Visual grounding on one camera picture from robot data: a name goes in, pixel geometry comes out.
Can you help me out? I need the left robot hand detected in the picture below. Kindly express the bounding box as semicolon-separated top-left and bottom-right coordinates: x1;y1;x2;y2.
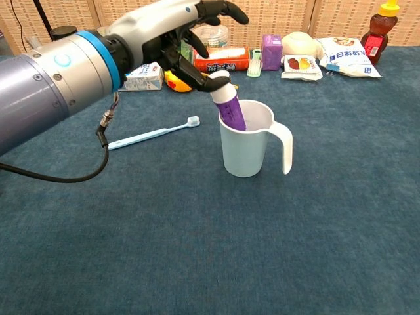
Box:
98;0;250;93

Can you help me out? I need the light blue toothbrush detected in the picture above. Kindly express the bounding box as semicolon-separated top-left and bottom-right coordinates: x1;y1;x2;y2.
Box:
107;115;201;151

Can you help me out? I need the purple white toothpaste tube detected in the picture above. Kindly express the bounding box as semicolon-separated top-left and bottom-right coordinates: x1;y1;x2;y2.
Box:
209;71;249;132

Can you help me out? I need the blue white milk carton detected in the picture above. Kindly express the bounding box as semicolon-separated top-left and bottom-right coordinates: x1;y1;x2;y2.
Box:
117;61;165;92

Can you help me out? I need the yellow tape measure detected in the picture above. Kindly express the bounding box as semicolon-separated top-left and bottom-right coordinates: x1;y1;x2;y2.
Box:
163;69;239;93

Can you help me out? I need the clear round plastic tub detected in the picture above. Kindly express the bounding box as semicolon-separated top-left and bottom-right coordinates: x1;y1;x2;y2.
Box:
193;24;230;50

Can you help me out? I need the glass jar black lid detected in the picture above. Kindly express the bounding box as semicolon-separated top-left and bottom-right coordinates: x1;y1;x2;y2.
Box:
49;25;79;42

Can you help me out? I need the orange cylindrical can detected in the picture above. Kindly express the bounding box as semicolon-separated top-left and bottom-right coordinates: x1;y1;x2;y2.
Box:
192;47;251;74

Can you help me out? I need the black stand pole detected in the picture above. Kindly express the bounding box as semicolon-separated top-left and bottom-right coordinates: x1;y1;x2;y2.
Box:
32;0;53;33

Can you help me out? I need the purple carton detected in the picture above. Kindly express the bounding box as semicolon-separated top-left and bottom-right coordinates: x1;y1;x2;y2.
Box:
261;34;284;72

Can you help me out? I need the bamboo folding screen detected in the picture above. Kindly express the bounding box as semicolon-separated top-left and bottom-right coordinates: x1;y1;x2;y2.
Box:
0;0;420;56

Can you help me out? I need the cream upturned bowl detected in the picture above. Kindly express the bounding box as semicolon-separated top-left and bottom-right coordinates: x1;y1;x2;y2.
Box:
281;31;324;63

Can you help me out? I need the white snack packet fruit print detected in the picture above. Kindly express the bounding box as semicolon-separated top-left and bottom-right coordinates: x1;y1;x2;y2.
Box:
281;54;324;81

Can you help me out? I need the white bag blue print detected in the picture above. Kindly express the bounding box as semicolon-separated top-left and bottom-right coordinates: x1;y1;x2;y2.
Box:
315;37;383;79

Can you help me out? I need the blue table cloth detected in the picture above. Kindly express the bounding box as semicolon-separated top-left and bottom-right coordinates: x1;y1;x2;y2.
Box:
0;45;420;315

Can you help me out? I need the bear-shaped honey bottle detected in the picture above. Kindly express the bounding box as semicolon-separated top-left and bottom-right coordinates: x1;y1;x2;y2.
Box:
360;0;399;66

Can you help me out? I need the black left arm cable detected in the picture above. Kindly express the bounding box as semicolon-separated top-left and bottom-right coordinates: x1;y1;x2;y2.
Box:
0;91;121;184

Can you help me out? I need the thin black background cable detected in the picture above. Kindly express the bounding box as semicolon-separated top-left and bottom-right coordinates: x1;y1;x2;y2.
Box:
9;0;30;55

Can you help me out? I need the white plastic mug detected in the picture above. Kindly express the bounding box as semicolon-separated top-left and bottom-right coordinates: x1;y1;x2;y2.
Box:
218;100;293;179

